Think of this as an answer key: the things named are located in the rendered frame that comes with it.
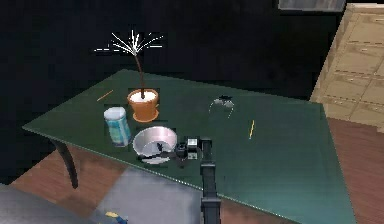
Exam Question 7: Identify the house plant in orange pot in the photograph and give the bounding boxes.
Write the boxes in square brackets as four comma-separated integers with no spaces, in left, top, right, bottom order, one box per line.
[93,29,165,123]

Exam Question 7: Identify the blue and white can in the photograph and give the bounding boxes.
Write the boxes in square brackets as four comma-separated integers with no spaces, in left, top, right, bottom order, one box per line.
[103,106,133,148]

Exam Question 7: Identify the grey window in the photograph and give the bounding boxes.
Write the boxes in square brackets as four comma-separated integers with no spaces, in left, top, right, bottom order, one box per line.
[277,0,348,13]

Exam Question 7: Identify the black wire eyeglasses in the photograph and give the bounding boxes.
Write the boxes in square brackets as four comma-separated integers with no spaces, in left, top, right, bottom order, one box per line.
[208,95,236,120]

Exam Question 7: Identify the blue and yellow object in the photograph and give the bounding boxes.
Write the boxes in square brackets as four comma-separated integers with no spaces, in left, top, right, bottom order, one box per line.
[104,211,130,224]

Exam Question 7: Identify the orange pencil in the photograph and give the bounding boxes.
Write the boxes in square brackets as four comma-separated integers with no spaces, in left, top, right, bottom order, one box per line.
[96,89,115,102]

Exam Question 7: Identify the beige cupboard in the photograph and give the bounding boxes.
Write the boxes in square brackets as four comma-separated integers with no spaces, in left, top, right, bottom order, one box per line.
[309,2,384,134]

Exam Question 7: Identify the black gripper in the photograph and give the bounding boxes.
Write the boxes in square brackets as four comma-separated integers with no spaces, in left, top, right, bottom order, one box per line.
[137,142,188,161]

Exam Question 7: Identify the white round bowl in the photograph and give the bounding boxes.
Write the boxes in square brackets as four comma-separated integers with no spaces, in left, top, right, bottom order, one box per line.
[132,125,179,166]

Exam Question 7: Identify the dark green table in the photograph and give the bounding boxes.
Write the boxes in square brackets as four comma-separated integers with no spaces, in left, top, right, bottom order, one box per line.
[21,68,358,224]

